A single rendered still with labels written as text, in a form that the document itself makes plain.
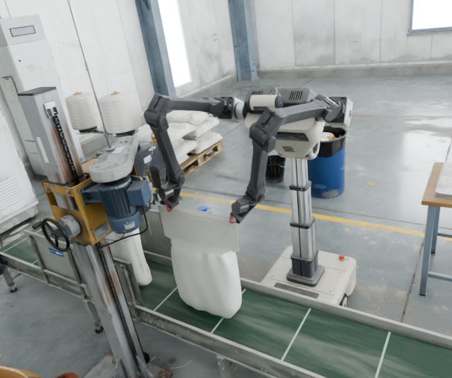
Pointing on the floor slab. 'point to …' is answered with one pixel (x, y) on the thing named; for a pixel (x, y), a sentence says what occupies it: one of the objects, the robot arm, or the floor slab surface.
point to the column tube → (115, 325)
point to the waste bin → (329, 166)
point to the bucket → (275, 169)
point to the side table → (440, 231)
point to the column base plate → (110, 367)
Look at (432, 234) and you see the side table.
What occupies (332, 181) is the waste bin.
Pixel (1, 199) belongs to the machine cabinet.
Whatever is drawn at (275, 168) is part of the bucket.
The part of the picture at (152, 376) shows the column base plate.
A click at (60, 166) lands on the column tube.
